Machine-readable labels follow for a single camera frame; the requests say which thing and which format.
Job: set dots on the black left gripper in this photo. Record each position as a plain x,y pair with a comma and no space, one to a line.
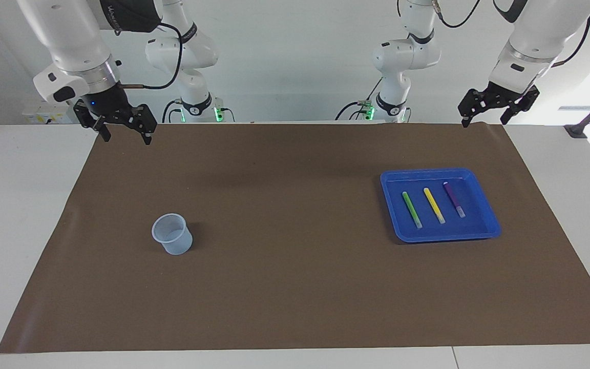
505,97

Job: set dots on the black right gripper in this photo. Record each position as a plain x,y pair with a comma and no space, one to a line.
105,102

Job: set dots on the purple pen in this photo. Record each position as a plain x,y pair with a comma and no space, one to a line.
454,199

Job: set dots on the yellow pen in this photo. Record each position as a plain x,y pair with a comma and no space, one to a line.
434,205

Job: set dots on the green pen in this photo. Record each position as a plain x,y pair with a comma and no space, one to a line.
412,209

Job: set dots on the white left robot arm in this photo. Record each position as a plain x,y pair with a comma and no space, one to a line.
535,41

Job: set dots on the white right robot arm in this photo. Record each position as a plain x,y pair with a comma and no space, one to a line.
69,36

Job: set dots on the blue plastic tray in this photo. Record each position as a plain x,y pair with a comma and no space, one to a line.
479,225

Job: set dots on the translucent plastic cup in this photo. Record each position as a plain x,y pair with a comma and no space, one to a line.
174,246

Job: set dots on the brown table mat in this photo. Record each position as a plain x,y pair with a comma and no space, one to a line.
295,287

